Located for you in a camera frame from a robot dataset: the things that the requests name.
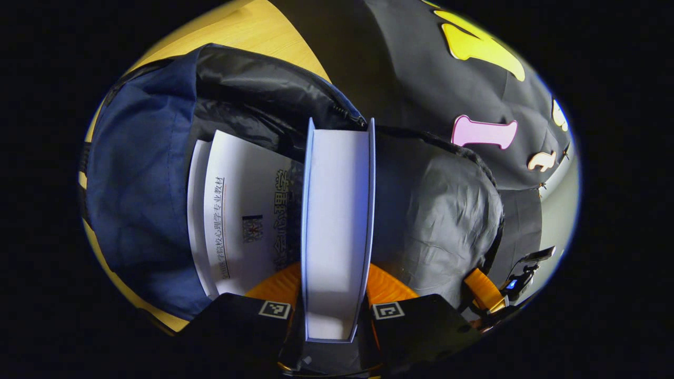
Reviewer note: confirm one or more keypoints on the blue schoolbag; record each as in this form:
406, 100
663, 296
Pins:
142, 200

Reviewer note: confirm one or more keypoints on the pale blue cover book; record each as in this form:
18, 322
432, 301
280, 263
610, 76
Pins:
337, 221

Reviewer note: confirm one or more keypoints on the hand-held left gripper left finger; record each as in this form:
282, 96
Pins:
247, 326

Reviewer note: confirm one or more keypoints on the black backdrop cloth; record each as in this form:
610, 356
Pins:
410, 68

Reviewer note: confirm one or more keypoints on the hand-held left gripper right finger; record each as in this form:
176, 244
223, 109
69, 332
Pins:
416, 329

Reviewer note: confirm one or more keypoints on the white printed cover book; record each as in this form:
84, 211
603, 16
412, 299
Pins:
237, 210

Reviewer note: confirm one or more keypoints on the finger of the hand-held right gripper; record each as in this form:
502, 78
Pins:
487, 292

